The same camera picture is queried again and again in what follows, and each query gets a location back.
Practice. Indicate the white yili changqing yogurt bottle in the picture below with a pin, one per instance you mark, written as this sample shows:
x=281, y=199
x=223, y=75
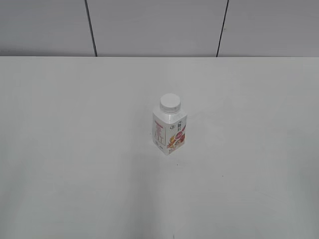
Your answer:
x=168, y=130

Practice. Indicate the white ribbed bottle cap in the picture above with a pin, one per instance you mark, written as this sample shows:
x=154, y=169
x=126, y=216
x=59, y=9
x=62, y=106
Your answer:
x=170, y=103

